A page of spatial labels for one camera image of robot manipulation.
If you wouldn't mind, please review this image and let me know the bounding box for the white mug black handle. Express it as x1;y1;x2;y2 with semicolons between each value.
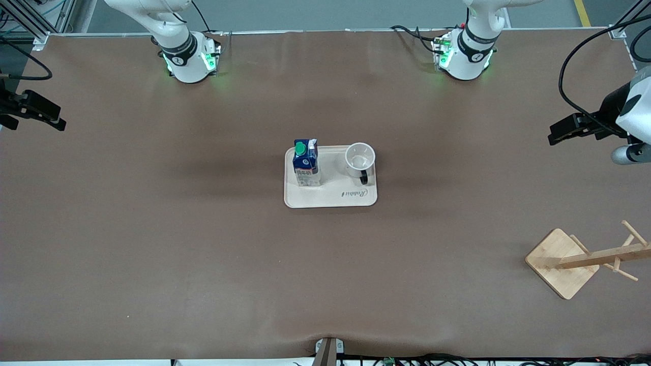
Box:
345;142;376;185

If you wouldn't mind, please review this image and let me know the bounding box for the blue milk carton green cap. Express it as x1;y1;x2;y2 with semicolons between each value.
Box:
292;138;321;187

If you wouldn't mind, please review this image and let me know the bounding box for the wooden cup rack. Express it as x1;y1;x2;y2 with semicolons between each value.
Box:
525;220;651;300

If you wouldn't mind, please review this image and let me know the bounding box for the brown table mat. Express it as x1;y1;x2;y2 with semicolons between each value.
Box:
0;28;651;362

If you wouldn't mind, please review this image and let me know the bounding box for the beige plastic tray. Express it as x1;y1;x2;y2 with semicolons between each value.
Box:
284;145;378;209

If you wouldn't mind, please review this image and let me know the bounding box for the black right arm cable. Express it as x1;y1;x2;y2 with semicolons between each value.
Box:
0;37;53;81

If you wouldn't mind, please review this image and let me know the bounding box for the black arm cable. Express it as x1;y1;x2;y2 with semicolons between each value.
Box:
558;14;651;138
0;37;53;81

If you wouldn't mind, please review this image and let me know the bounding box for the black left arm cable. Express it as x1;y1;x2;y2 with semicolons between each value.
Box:
558;14;651;138

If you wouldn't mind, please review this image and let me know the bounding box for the aluminium frame post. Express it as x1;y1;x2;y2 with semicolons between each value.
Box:
0;0;77;46
608;0;651;40

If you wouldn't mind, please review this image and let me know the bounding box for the black right base cable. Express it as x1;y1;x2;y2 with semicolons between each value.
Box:
191;0;224;37

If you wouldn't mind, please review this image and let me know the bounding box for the black base cable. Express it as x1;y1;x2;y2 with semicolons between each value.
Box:
191;0;224;37
391;24;446;54

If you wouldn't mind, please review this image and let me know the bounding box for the black left base cable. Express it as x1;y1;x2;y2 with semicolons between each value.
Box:
391;24;446;54

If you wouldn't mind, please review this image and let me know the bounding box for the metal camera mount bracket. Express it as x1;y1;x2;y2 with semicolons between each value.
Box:
314;337;345;366

